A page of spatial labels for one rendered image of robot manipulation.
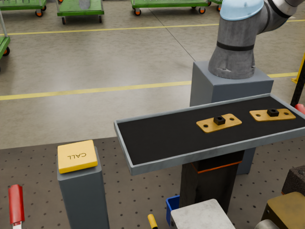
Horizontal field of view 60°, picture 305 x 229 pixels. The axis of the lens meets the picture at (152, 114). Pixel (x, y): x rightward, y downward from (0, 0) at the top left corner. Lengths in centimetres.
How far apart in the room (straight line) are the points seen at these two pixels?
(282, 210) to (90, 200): 33
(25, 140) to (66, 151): 216
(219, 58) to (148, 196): 53
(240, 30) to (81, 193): 62
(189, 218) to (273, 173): 77
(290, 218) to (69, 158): 37
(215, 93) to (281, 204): 42
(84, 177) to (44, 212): 57
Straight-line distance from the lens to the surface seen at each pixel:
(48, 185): 109
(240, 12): 83
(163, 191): 100
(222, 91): 84
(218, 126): 51
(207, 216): 43
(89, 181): 46
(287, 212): 51
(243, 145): 49
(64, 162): 45
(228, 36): 85
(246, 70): 88
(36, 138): 261
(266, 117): 57
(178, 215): 42
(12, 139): 268
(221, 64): 87
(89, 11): 639
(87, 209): 51
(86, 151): 46
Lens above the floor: 145
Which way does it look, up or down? 32 degrees down
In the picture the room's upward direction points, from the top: straight up
